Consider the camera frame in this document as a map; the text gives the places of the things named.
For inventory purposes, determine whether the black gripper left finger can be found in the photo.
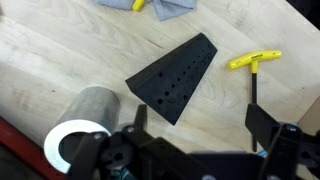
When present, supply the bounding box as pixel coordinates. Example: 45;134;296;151
66;103;149;180

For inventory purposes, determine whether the silver metal cylinder holder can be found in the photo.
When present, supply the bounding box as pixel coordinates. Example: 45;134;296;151
43;85;121;175

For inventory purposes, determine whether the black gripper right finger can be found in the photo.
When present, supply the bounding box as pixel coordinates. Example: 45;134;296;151
245;102;320;180

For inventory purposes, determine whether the black wedge wrench stand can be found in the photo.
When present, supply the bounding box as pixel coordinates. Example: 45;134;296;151
125;32;219;127

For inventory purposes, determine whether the long-shaft yellow T-handle wrench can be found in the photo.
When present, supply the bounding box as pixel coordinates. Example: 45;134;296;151
227;49;283;153

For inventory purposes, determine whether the large brown cardboard box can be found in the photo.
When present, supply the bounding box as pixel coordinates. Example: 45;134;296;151
297;95;320;136

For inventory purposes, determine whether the yellow T-handle hex wrench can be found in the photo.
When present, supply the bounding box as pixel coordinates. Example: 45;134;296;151
131;0;147;12

